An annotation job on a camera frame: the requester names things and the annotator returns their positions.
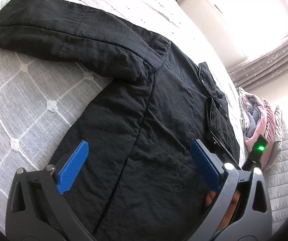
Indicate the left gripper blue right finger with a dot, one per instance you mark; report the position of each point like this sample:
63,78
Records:
208,164

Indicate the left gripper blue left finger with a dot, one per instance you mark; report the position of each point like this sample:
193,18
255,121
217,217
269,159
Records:
69,166

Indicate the black padded jacket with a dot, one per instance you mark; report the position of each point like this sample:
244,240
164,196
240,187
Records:
139,181

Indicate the person's right hand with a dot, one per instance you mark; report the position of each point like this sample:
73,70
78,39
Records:
230,211

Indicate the grey quilted bedspread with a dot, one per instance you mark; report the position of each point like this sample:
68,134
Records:
40,100

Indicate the grey star-pattern curtain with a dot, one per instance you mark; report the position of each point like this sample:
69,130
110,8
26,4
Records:
252,73

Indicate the bright window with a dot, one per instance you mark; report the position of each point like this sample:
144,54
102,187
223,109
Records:
246,28

